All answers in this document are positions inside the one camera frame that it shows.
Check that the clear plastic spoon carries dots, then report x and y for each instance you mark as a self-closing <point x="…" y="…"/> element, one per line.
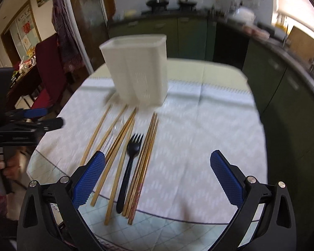
<point x="113" y="136"/>

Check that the wooden cutting board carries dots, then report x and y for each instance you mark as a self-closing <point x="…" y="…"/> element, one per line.
<point x="301" y="44"/>

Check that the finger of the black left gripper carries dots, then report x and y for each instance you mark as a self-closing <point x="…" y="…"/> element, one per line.
<point x="47" y="125"/>

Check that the brown chopstick right middle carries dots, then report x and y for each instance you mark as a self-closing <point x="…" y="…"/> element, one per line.
<point x="139" y="168"/>

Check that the black wok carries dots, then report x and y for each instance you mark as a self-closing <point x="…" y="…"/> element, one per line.
<point x="157" y="5"/>
<point x="187" y="5"/>

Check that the red chair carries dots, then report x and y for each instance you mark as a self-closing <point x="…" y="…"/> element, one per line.
<point x="51" y="73"/>

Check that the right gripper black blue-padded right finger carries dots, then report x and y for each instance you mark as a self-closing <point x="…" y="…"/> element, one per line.
<point x="264" y="219"/>

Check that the white rice cooker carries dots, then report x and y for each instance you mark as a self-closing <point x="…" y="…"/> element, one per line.
<point x="243" y="15"/>

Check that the hanging dark patterned cloth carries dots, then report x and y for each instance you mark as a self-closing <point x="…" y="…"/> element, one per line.
<point x="68" y="50"/>

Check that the white patterned table cloth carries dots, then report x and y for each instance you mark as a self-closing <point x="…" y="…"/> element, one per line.
<point x="194" y="121"/>

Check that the white plastic utensil holder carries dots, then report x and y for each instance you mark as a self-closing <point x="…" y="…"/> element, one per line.
<point x="138" y="67"/>

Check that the ridged brown chopstick right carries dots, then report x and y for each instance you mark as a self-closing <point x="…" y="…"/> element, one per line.
<point x="136" y="197"/>

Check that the black wok right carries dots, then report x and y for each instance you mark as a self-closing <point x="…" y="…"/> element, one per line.
<point x="187" y="5"/>

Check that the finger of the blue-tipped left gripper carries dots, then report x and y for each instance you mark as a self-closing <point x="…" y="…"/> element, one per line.
<point x="26" y="113"/>

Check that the black wok left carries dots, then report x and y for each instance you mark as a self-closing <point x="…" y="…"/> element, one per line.
<point x="157" y="5"/>

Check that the person's left hand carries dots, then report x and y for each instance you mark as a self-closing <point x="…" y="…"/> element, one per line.
<point x="12" y="167"/>

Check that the dark brown chopstick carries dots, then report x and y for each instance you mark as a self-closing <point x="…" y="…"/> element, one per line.
<point x="120" y="135"/>

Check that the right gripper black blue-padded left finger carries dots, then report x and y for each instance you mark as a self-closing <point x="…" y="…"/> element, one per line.
<point x="50" y="219"/>

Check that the black plastic fork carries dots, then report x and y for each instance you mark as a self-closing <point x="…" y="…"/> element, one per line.
<point x="133" y="149"/>

